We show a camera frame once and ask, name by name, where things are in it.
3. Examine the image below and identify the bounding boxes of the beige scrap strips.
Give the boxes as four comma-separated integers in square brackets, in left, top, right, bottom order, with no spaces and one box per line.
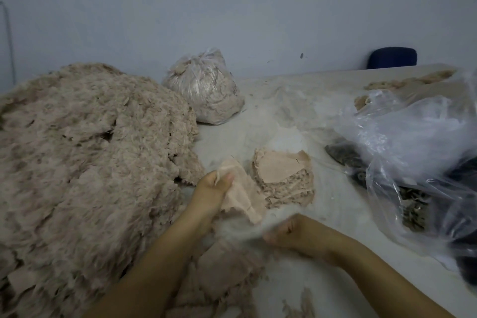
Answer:
[165,236,269,318]

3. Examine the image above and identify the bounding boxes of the person's right forearm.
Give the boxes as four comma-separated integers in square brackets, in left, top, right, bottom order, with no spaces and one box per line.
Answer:
[328,236,456,318]

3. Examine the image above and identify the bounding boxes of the large clear plastic bag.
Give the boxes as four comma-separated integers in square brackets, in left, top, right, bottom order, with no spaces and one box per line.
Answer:
[335,76,477,259]

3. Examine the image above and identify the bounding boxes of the clear bag of beige scraps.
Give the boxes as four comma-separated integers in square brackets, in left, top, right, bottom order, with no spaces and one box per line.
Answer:
[162,48,246,126]

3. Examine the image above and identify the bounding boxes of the blue chair back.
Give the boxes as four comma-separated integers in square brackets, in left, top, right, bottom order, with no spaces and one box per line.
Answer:
[366,46,418,71]

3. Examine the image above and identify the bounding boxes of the person's left forearm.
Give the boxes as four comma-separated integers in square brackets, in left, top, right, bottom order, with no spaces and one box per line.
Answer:
[82,217,217,318]

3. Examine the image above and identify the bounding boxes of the person's left hand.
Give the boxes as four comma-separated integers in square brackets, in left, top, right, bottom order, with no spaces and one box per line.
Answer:
[182,169,237,235]

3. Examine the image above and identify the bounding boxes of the stack of sorted beige pieces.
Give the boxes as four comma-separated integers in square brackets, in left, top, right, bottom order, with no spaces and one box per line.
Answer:
[249,146,316,209]

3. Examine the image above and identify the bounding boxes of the large pile beige fabric scraps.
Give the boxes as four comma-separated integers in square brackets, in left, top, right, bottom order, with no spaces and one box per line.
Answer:
[0,63,206,318]

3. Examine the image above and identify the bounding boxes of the beige fur pile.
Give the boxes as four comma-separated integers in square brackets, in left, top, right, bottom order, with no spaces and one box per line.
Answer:
[354,68,457,111]

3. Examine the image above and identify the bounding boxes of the person's right hand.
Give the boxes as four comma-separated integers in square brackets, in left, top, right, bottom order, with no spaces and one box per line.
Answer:
[261,213,340,264]

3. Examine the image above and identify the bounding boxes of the beige fabric piece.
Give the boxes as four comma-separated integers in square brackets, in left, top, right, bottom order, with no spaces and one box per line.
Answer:
[215,156,268,226]

